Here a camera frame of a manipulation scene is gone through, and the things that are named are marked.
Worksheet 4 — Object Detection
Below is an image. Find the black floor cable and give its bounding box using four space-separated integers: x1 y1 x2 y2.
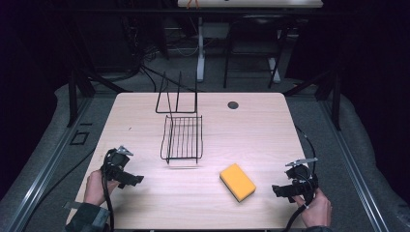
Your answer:
41 147 98 202

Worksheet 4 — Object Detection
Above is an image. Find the black wire rack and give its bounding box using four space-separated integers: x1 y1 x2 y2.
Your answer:
155 71 204 165

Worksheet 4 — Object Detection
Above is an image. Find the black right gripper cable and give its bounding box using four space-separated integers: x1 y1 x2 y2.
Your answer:
281 126 319 232

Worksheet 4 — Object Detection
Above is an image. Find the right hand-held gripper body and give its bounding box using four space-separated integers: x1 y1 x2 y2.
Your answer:
284 157 319 198

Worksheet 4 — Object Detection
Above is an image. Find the white desk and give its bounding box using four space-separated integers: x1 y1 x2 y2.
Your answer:
177 0 324 83

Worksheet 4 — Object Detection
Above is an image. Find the person's left hand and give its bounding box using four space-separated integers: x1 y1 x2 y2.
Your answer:
83 169 121 207

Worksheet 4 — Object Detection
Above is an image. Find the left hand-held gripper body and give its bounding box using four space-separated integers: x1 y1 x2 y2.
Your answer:
101 145 134 182

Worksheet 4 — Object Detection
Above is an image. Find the black chair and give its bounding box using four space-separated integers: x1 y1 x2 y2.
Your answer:
222 14 288 90

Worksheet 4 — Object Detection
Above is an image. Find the yellow sponge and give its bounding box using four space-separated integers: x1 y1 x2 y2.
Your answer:
219 162 257 203

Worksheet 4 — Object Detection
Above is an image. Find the black metal stand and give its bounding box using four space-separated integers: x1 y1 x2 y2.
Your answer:
66 67 98 128
283 69 342 131

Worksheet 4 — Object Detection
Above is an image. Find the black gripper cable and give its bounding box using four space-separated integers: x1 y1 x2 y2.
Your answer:
101 151 116 232
281 126 319 232

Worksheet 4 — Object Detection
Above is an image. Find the person's right hand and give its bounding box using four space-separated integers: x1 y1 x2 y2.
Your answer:
291 188 333 228

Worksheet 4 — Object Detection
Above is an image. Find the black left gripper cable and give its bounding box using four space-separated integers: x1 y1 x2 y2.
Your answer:
101 151 116 232

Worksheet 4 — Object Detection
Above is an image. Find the aluminium floor rail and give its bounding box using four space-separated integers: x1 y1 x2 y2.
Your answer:
0 96 95 232
320 99 392 232

